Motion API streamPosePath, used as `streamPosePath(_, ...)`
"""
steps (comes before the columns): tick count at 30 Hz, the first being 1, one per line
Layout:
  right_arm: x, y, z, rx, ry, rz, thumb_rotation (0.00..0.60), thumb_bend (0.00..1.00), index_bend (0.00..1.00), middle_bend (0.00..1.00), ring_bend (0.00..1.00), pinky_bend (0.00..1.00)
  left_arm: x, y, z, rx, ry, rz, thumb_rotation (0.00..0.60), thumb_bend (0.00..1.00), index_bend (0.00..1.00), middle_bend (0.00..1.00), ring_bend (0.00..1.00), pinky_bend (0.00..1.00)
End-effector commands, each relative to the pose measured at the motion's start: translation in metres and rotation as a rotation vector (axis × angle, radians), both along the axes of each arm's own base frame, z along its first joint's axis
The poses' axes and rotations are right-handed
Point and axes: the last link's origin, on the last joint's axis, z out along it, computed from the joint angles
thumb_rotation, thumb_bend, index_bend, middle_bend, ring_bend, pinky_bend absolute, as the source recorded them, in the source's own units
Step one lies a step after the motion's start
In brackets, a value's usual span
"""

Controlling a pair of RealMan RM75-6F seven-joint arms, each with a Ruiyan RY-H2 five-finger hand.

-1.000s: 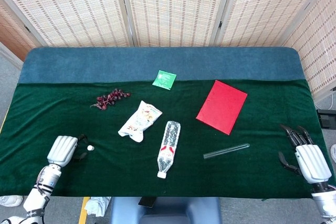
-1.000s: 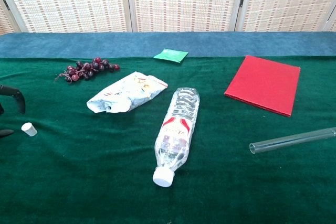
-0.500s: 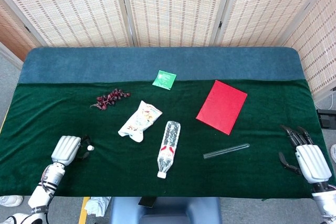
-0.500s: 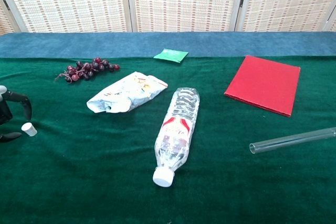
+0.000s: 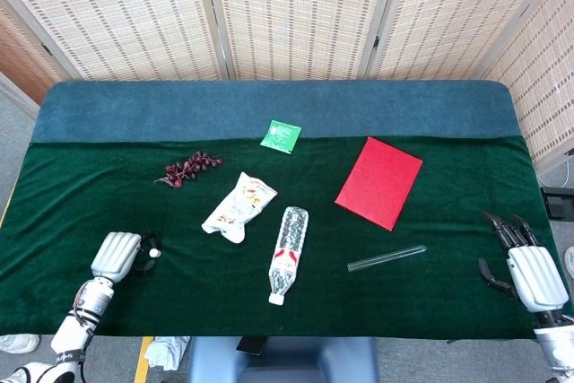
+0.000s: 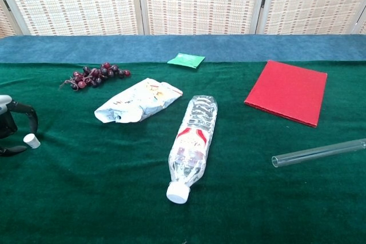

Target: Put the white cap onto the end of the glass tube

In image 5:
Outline clear glass tube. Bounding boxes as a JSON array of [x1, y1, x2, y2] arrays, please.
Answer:
[[347, 244, 428, 274]]

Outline dark green velvet cloth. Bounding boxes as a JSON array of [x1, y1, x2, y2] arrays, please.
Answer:
[[0, 135, 561, 340]]

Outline crumpled white cloth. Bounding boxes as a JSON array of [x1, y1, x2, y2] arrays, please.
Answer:
[[143, 335, 192, 372]]

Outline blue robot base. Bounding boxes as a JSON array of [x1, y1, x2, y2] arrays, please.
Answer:
[[187, 336, 380, 383]]

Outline clear plastic water bottle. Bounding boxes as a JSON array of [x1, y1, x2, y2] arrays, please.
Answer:
[[267, 205, 310, 307]]

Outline red notebook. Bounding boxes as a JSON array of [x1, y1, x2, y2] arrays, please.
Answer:
[[335, 136, 424, 232]]

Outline dark red grape bunch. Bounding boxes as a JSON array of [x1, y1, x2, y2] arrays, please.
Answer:
[[153, 151, 225, 190]]

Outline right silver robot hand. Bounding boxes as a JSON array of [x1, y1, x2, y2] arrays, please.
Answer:
[[477, 211, 570, 314]]

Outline white printed snack bag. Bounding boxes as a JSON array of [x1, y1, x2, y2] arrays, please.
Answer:
[[201, 171, 278, 244]]

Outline woven bamboo screen panel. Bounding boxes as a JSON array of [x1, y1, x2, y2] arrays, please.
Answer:
[[0, 0, 68, 106], [0, 0, 232, 83], [201, 0, 400, 82], [482, 0, 574, 173], [367, 0, 574, 82]]

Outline black box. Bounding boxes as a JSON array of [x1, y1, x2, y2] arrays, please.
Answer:
[[540, 186, 574, 222]]

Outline green foil sachet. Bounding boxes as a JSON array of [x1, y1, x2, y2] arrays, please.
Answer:
[[259, 119, 302, 155]]

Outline blue table cover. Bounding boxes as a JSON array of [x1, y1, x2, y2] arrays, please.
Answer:
[[31, 80, 522, 144]]

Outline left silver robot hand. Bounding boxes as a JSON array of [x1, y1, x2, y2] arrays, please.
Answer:
[[91, 231, 161, 284]]

